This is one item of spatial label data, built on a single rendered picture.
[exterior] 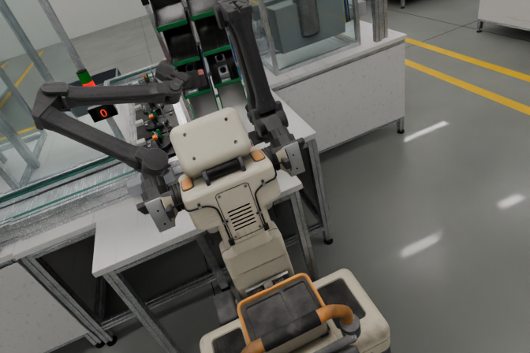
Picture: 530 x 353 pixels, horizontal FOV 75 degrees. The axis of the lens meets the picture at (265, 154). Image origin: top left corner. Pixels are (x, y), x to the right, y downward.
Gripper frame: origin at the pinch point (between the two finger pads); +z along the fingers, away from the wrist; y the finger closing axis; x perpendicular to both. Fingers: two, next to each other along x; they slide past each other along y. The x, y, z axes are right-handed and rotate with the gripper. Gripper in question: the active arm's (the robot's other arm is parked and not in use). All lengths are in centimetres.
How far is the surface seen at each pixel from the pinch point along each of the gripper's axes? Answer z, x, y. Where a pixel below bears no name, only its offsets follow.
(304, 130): 27, 36, -45
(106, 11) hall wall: 961, -367, 323
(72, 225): 5, 47, 72
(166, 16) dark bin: 6.9, -30.1, 2.7
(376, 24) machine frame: 101, -15, -123
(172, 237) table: -18, 58, 22
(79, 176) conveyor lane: 30, 28, 75
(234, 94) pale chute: 30.1, 8.4, -15.5
